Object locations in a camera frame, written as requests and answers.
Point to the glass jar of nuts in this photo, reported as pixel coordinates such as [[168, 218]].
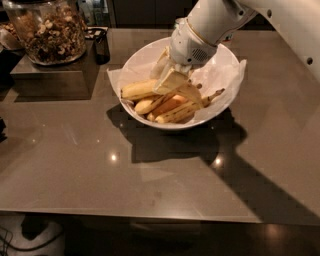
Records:
[[49, 30]]

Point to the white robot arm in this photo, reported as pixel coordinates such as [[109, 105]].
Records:
[[296, 21]]

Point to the yellow banana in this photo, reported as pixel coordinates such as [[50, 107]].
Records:
[[143, 89], [148, 104]]

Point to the front spotted banana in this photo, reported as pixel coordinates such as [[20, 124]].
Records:
[[186, 109]]

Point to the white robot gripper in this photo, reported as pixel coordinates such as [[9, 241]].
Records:
[[188, 46]]

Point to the white bowl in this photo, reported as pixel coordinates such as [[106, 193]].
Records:
[[210, 90]]

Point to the dark scoop cup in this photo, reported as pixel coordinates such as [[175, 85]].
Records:
[[100, 44]]

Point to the orange-toned banana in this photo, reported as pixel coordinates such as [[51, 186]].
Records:
[[168, 105]]

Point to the dark square pedestal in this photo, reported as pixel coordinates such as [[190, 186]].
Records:
[[73, 81]]

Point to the white paper liner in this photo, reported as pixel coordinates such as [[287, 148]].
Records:
[[222, 71]]

